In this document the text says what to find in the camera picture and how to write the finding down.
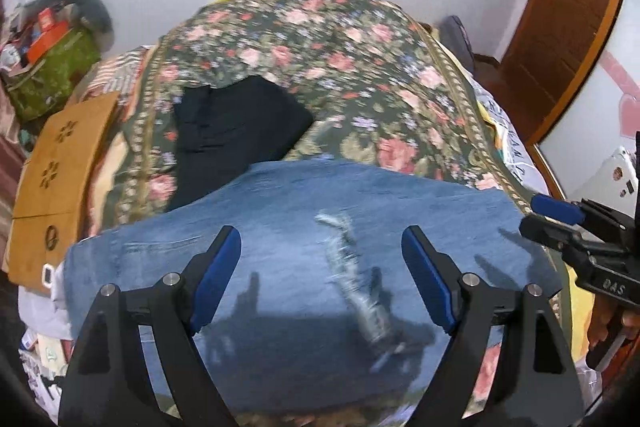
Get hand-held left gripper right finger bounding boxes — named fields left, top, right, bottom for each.
left=401, top=225, right=586, bottom=427

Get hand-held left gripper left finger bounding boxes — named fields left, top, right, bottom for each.
left=58, top=225, right=242, bottom=427

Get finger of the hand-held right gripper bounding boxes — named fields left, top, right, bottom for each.
left=519, top=213, right=597, bottom=267
left=531, top=193, right=638, bottom=238

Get blue denim pants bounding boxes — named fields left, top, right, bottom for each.
left=59, top=159, right=563, bottom=415

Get person's right hand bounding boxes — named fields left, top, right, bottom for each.
left=589, top=294, right=640, bottom=358

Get yellow sheet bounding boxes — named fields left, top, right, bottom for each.
left=564, top=267, right=597, bottom=360

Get white patterned sheet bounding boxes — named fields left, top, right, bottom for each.
left=474, top=86, right=551, bottom=198

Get black garment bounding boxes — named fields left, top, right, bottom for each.
left=165, top=75, right=315, bottom=212

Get white cloth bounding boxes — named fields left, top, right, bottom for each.
left=17, top=264, right=77, bottom=344

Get wooden door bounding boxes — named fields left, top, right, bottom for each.
left=499, top=0, right=627, bottom=144

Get wooden lap table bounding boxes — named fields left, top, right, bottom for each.
left=9, top=91, right=121, bottom=295

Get striped bed sheet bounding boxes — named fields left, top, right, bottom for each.
left=82, top=47, right=162, bottom=102

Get floral blanket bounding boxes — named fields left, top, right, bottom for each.
left=82, top=0, right=568, bottom=427

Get green patterned bin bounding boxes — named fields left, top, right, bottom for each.
left=7, top=29, right=102, bottom=124

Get orange box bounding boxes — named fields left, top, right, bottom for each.
left=26, top=21, right=72, bottom=64

